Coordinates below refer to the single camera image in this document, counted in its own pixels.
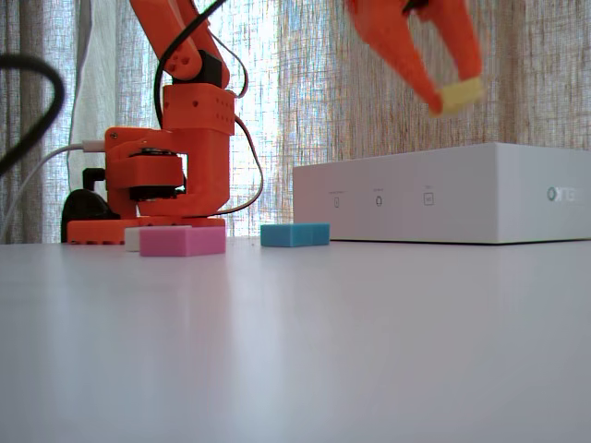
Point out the white cardboard bin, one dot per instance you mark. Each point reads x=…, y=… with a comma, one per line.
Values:
x=438, y=198

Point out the orange robot base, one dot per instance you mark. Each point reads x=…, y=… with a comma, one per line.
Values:
x=120, y=143

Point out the black table clamp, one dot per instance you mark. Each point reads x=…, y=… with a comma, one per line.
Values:
x=83, y=207

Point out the pink foam cuboid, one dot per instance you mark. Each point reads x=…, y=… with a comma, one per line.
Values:
x=180, y=242

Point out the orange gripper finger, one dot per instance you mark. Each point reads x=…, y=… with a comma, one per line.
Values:
x=397, y=46
x=459, y=51

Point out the blue foam cuboid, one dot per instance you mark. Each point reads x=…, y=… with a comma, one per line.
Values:
x=295, y=235

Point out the white foam cuboid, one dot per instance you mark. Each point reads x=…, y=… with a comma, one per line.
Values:
x=132, y=240

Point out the yellow foam cuboid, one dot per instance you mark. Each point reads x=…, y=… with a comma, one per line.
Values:
x=461, y=94

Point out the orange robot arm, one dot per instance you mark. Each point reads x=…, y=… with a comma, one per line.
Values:
x=198, y=152

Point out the beige woven curtain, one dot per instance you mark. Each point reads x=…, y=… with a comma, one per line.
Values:
x=369, y=115

